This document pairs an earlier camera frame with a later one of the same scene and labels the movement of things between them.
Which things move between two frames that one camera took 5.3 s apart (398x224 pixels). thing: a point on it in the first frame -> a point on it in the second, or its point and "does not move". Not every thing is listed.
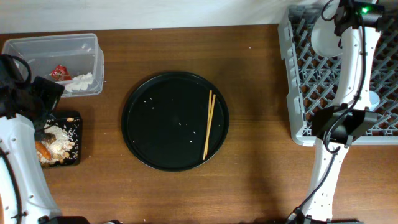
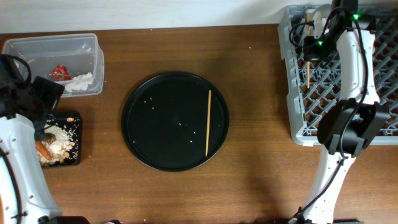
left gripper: (50, 90) does not move
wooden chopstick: (210, 124) -> (308, 62)
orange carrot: (42, 150) does not move
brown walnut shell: (50, 137) does not move
